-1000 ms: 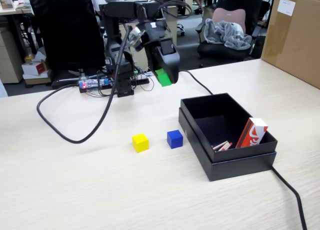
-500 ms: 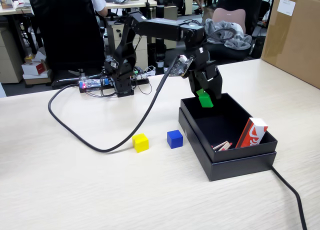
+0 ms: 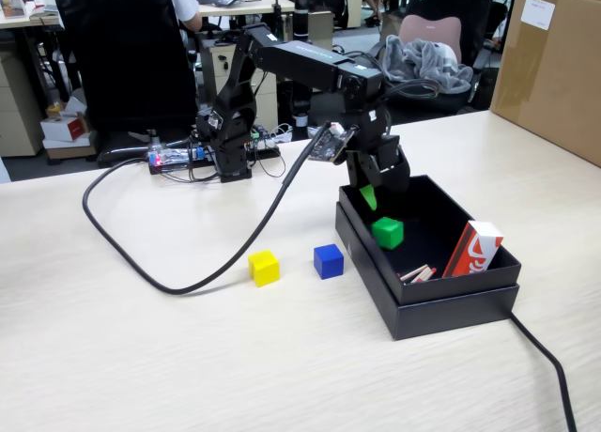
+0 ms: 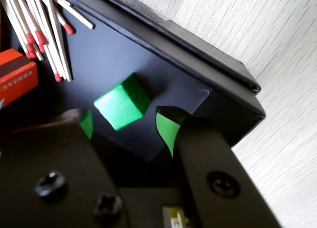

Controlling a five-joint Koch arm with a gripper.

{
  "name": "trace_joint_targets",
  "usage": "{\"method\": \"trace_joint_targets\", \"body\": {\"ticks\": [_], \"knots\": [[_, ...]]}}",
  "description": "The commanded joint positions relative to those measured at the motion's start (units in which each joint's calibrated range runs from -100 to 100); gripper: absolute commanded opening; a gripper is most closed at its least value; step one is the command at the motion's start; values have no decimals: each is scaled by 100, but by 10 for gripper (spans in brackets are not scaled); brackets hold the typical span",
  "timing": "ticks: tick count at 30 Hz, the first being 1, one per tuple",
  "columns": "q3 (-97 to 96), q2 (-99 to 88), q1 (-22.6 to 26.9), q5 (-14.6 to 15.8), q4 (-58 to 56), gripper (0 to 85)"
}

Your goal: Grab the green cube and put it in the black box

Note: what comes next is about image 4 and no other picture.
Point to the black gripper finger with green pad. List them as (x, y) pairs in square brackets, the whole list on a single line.
[(49, 158), (210, 163)]

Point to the red-tipped wooden match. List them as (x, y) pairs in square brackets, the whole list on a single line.
[(31, 38), (79, 17), (40, 37), (30, 48), (28, 55), (68, 29), (59, 39), (58, 77)]

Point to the green cube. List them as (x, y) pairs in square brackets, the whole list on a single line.
[(121, 104)]

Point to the red matchbox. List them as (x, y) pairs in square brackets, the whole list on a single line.
[(15, 74)]

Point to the black shallow tray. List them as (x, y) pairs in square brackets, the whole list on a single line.
[(153, 64)]

